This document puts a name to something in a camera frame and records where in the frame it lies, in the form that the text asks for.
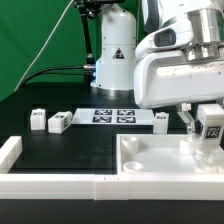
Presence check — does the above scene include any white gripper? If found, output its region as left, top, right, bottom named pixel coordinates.
left=134, top=50, right=224, bottom=134

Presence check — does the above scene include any white square tabletop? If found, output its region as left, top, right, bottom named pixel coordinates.
left=116, top=134, right=224, bottom=174

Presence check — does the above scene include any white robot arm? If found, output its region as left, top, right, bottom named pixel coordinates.
left=91, top=0, right=224, bottom=131

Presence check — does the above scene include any white U-shaped fence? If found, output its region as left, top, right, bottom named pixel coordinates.
left=0, top=136, right=224, bottom=200

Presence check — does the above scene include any white marker base plate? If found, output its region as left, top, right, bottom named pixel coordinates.
left=72, top=108, right=154, bottom=125

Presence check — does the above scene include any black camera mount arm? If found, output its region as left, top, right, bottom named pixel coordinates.
left=73, top=0, right=126, bottom=66

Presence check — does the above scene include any black cable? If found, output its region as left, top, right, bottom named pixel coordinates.
left=23, top=65, right=98, bottom=85

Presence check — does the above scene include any white cable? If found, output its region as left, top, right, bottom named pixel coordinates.
left=14, top=0, right=75, bottom=92

